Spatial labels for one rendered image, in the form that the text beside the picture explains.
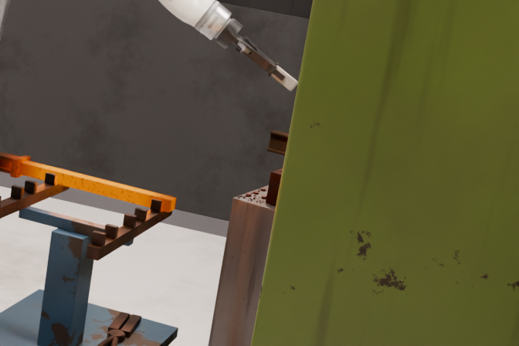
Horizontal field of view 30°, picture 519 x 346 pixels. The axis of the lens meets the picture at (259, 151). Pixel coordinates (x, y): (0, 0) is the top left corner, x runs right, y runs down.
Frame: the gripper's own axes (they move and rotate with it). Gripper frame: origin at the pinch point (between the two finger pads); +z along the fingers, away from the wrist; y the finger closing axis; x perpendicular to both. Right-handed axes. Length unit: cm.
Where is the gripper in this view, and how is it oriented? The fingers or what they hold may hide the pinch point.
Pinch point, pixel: (283, 78)
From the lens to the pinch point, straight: 250.9
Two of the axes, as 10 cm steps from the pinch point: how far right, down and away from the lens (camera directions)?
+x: 6.3, -7.5, -1.7
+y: -0.2, 2.1, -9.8
